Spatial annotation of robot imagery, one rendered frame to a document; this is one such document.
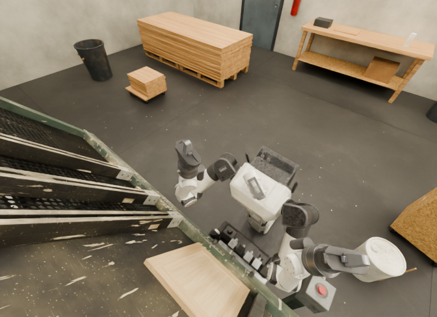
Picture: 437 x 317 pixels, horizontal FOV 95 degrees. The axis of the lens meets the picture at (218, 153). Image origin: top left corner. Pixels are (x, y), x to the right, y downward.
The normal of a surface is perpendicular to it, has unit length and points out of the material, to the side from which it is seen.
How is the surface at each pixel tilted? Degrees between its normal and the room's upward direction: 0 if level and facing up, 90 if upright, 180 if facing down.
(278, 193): 23
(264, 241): 0
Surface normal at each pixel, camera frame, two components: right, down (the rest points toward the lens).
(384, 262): 0.03, -0.67
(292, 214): -0.70, -0.12
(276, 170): -0.23, -0.40
